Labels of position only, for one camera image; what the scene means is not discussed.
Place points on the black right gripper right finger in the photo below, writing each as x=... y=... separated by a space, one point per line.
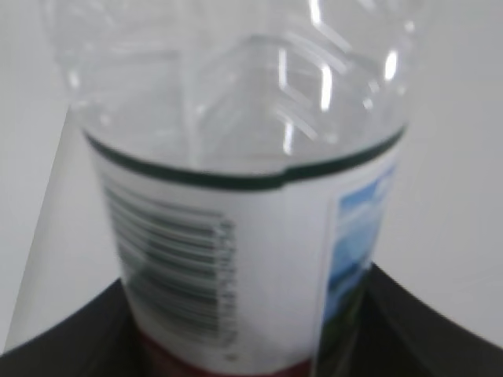
x=374 y=327

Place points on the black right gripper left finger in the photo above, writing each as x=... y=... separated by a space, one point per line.
x=98 y=340

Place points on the clear plastic water bottle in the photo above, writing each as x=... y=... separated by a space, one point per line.
x=245 y=150

